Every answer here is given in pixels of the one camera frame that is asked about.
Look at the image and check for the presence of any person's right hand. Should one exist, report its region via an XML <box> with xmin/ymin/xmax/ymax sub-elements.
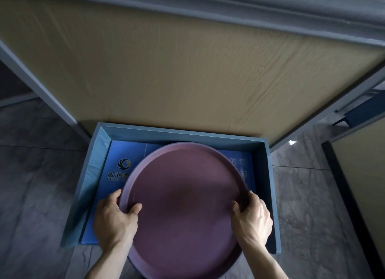
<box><xmin>231</xmin><ymin>190</ymin><xmax>274</xmax><ymax>249</ymax></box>

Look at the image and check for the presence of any beige partition with grey frame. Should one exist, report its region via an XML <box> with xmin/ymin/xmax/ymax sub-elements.
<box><xmin>0</xmin><ymin>0</ymin><xmax>385</xmax><ymax>153</ymax></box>
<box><xmin>322</xmin><ymin>112</ymin><xmax>385</xmax><ymax>279</ymax></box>

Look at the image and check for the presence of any person's left hand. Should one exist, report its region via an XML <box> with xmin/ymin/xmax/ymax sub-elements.
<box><xmin>92</xmin><ymin>188</ymin><xmax>143</xmax><ymax>253</ymax></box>

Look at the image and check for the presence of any blue velvet sofa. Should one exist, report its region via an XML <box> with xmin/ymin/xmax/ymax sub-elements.
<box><xmin>332</xmin><ymin>89</ymin><xmax>385</xmax><ymax>127</ymax></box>

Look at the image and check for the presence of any purple round tray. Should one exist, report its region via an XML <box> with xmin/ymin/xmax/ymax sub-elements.
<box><xmin>119</xmin><ymin>142</ymin><xmax>250</xmax><ymax>279</ymax></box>

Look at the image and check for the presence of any blue box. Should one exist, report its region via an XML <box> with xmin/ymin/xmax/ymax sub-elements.
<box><xmin>60</xmin><ymin>121</ymin><xmax>282</xmax><ymax>255</ymax></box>

